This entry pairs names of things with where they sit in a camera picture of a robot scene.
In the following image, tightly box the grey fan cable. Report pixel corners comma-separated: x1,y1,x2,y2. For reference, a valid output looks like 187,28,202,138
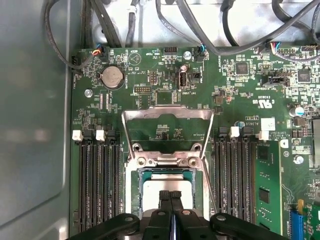
44,0,101,70

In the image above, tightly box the blue expansion slot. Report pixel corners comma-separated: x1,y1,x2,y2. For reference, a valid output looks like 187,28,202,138
289,209,304,240

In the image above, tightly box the silver coin battery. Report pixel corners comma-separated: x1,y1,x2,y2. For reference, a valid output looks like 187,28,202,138
99,65,125,90

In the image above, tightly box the metal socket cover frame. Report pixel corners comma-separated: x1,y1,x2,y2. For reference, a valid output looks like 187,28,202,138
121,104,216,162

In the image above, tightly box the green RAM stick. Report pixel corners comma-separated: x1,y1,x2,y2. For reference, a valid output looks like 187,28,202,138
255,139,282,236

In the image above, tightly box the black sleeved cable bundle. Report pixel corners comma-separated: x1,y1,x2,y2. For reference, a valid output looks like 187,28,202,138
83,0,123,48

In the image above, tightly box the silver topped CPU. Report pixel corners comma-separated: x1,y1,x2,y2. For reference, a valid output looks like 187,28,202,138
138,169,198,218

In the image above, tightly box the black and grey PC case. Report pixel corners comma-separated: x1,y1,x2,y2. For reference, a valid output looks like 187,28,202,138
0,0,320,240

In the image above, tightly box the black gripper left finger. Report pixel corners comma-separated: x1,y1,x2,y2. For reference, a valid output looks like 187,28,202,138
69,190,174,240

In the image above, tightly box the metal wire locking lever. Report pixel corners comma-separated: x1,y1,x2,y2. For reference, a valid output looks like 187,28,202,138
202,157,220,215

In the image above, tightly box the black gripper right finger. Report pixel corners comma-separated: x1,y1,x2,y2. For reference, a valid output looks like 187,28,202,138
170,190,276,240

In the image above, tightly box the green motherboard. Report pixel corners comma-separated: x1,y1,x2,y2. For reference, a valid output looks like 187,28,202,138
70,44,320,240

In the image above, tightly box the CPU socket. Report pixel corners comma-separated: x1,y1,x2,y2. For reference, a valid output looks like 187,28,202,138
123,142,213,221

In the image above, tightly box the black RAM slot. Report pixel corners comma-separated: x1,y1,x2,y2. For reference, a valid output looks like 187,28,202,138
94,129,107,221
107,129,122,216
79,129,93,232
214,126,228,216
228,126,242,223
241,126,257,225

